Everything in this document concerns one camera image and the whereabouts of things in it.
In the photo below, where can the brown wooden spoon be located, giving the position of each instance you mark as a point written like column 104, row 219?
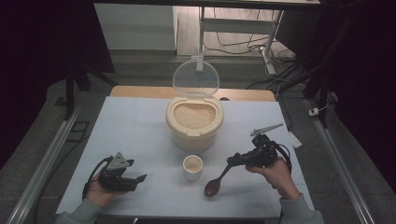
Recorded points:
column 212, row 188

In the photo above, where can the heap of rice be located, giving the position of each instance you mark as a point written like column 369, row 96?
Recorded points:
column 194, row 115

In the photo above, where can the white table cover sheet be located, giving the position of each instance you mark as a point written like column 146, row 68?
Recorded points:
column 130, row 130

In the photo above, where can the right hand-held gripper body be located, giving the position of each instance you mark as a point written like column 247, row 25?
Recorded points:
column 261, row 155

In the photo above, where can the person's right hand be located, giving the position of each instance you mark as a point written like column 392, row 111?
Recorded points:
column 280, row 177

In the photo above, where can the white paper tag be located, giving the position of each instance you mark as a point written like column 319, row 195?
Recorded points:
column 294, row 140

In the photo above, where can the white cabinet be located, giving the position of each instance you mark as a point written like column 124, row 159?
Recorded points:
column 137, row 28

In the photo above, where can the small portion of rice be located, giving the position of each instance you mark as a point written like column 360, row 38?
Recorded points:
column 192, row 167

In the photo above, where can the black stand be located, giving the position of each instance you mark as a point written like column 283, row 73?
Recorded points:
column 70, row 93

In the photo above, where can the cream rice container with lid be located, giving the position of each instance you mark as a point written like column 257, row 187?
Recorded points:
column 193, row 141

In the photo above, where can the white cup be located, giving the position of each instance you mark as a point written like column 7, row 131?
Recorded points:
column 192, row 175

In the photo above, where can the white desk frame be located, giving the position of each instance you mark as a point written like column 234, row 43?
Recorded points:
column 236, row 25

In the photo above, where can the aluminium rail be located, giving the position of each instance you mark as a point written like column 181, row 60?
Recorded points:
column 43, row 165
column 342, row 168

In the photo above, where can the wooden table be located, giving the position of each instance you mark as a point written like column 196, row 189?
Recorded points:
column 140, row 92

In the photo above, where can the person's left hand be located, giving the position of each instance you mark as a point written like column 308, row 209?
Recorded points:
column 96, row 194

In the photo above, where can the white plug adapter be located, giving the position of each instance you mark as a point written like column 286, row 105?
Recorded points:
column 313, row 111

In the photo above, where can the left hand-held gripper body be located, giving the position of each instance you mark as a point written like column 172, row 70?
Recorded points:
column 118, row 179

